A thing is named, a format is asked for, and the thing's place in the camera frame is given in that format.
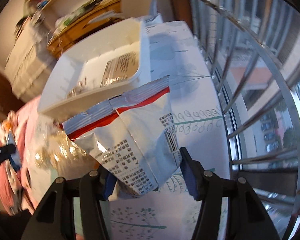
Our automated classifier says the clear bag of bread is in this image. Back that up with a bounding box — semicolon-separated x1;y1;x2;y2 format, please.
32;116;98;177

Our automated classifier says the silver red snack bag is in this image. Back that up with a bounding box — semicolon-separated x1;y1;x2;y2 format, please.
63;76;182;197

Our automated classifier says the pink blanket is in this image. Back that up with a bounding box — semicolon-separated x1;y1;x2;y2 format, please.
0;96;40;215

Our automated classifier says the white lace covered cabinet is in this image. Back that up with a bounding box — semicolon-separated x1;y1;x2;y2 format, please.
4;21;56;102

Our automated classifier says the tree pattern tablecloth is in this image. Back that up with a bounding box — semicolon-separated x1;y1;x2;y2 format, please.
106;21;230;239

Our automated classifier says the white plastic storage bin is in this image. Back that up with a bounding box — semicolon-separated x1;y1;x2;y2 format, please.
37;18;151;122

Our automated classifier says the wooden desk with drawers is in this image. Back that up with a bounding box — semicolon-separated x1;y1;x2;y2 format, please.
47;0;123;58

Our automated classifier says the metal window security grille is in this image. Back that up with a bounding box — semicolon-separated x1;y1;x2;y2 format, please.
190;0;300;239

